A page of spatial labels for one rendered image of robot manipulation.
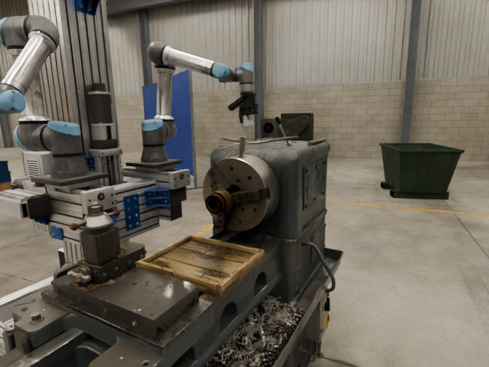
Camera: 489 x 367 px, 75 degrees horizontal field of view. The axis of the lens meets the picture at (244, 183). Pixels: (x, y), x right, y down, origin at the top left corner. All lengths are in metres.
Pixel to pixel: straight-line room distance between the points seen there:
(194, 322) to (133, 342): 0.14
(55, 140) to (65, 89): 0.35
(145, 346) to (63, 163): 0.93
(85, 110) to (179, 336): 1.27
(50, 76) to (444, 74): 10.71
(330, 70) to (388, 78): 1.82
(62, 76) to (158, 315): 1.30
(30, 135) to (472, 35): 11.30
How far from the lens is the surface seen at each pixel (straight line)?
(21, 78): 1.39
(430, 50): 11.55
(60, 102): 1.81
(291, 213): 1.40
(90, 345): 0.98
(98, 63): 1.87
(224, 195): 1.20
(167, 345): 0.78
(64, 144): 1.51
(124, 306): 0.84
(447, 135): 11.46
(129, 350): 0.82
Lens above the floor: 1.40
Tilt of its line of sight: 12 degrees down
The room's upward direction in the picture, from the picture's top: 1 degrees counter-clockwise
